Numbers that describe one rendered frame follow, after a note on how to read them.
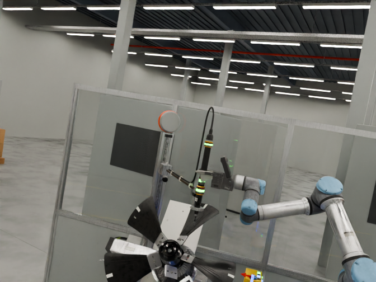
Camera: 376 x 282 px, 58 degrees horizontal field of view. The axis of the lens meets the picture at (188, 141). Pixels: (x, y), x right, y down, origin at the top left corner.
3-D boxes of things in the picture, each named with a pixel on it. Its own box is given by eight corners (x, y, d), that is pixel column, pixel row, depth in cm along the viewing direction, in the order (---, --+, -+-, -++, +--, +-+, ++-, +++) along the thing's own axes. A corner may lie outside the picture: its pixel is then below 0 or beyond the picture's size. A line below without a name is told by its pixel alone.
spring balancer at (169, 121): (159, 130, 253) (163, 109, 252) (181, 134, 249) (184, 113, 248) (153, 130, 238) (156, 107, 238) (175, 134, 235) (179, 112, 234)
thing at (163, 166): (157, 173, 240) (159, 161, 240) (166, 174, 243) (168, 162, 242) (161, 175, 231) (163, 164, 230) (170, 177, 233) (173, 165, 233)
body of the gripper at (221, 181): (209, 187, 174) (232, 192, 171) (212, 170, 173) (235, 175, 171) (211, 184, 181) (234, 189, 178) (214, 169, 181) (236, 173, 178)
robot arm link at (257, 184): (264, 191, 165) (267, 177, 170) (241, 186, 168) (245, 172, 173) (262, 199, 171) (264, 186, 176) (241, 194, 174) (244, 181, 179)
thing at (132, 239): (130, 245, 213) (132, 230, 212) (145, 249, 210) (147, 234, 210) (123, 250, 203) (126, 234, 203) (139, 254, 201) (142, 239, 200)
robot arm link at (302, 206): (323, 198, 187) (236, 211, 183) (328, 188, 179) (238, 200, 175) (332, 217, 179) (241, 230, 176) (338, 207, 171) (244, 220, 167)
